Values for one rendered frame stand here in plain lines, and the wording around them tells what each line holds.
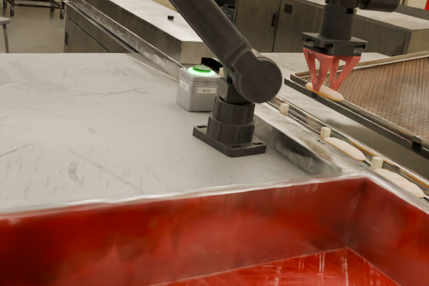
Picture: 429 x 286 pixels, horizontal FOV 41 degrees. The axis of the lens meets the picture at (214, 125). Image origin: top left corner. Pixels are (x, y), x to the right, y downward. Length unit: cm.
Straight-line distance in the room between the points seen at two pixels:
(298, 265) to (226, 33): 42
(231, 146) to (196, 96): 23
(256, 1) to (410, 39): 190
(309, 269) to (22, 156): 45
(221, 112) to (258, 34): 423
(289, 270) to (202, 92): 59
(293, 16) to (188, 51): 337
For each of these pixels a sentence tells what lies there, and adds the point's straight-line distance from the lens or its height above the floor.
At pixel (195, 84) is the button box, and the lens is 117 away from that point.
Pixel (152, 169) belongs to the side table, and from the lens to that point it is 88.
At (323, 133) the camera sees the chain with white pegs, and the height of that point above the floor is 86.
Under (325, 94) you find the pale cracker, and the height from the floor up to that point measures 93.
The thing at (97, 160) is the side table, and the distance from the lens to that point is 90.
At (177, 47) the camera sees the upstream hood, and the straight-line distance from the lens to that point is 144.
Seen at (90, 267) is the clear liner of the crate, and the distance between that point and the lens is 56.
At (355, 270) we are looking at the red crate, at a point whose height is 82.
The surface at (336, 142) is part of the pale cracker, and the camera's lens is 103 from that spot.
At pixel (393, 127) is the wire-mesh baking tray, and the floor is 89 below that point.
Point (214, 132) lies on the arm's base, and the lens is 100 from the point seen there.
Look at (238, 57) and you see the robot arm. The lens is 94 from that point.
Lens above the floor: 117
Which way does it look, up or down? 18 degrees down
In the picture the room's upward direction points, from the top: 9 degrees clockwise
